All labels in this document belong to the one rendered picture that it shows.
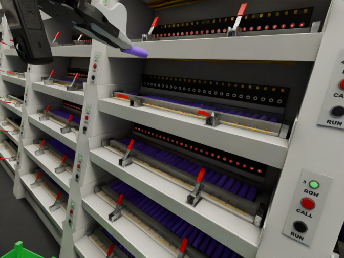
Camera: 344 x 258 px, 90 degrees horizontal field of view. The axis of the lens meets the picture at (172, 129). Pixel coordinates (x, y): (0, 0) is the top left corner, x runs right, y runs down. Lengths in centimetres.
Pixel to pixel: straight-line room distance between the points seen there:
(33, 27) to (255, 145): 39
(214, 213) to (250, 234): 8
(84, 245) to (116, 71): 72
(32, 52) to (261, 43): 38
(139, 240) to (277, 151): 47
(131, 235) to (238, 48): 61
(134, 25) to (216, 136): 59
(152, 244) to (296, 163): 46
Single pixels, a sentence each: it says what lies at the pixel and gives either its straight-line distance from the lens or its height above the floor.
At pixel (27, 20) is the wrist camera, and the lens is 30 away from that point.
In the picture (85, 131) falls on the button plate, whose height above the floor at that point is 62.
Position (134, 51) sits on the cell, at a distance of 39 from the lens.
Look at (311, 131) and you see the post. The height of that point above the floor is 79.
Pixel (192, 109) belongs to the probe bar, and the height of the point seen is 79.
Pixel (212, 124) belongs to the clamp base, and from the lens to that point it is 40.
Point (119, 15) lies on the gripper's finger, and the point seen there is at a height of 91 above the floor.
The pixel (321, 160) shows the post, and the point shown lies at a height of 75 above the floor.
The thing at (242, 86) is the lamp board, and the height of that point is 89.
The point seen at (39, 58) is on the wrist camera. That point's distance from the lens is 30.
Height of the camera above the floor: 78
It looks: 7 degrees down
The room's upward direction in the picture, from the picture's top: 12 degrees clockwise
